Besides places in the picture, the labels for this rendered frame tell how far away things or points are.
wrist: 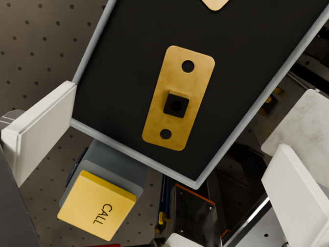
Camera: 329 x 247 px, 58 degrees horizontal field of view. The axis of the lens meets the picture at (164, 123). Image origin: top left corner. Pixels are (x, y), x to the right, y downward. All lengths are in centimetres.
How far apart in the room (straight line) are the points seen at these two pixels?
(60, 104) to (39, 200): 82
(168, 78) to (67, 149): 63
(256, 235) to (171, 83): 38
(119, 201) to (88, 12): 50
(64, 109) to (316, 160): 27
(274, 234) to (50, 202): 64
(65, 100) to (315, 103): 24
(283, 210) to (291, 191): 1
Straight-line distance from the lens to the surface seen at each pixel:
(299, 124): 33
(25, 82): 81
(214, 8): 23
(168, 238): 46
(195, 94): 24
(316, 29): 24
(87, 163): 30
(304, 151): 34
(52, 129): 16
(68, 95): 17
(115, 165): 31
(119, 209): 30
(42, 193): 95
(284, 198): 18
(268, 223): 54
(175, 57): 23
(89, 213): 31
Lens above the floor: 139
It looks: 66 degrees down
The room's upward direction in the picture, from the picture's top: 173 degrees counter-clockwise
